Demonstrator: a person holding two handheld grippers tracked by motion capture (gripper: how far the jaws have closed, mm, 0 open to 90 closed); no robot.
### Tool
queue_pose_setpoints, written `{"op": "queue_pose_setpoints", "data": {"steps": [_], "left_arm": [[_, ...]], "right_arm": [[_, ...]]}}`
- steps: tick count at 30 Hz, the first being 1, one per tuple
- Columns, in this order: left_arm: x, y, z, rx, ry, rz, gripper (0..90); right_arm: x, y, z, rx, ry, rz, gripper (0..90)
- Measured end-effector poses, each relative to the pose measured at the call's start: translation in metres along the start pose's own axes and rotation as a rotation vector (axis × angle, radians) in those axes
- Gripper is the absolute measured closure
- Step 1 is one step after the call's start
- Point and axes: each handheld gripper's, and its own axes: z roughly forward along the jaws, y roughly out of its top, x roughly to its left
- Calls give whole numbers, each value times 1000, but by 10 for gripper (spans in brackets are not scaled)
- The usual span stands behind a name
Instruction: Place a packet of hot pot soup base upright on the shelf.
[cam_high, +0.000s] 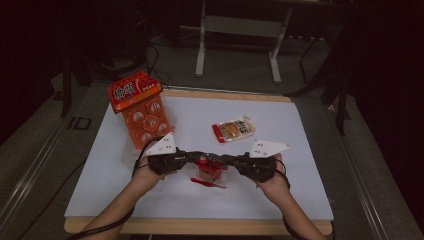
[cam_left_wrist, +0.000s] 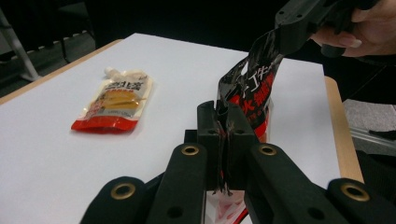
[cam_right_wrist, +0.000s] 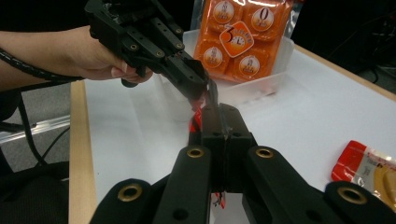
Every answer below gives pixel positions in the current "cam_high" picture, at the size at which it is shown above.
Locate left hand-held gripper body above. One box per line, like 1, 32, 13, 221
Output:
145, 132, 190, 176

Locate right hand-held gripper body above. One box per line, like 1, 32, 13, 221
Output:
235, 139, 291, 184

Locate clear red candy packet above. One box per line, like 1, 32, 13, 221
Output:
189, 153, 231, 190

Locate large orange snack packet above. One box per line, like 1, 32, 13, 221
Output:
107, 70, 174, 152

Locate clear plastic container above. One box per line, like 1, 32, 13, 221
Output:
120, 105, 178, 172

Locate person's left hand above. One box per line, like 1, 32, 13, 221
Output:
131, 159, 168, 194

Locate person's right hand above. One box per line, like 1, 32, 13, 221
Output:
257, 152, 291, 198

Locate beige snack packet red end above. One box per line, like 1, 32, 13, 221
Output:
211, 114, 257, 144

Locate white table mat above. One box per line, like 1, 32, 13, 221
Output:
64, 93, 335, 222

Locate dark metal stand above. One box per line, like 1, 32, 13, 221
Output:
334, 74, 350, 136

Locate right hand-held gripper cable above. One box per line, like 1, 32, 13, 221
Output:
274, 159, 303, 240

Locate hand-held gripper cable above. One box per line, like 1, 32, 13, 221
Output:
66, 137, 158, 240
274, 159, 303, 240

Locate black floor cables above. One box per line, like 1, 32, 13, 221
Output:
139, 41, 172, 90

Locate black rectangular floor bracket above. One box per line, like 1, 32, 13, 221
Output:
67, 116, 92, 131

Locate metal floor rail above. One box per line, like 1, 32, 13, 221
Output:
325, 105, 389, 240
0, 116, 69, 229

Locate left hand-held gripper cable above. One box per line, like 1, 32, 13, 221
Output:
66, 137, 158, 240

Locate white metal desk frame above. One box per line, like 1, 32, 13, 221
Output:
194, 0, 294, 85

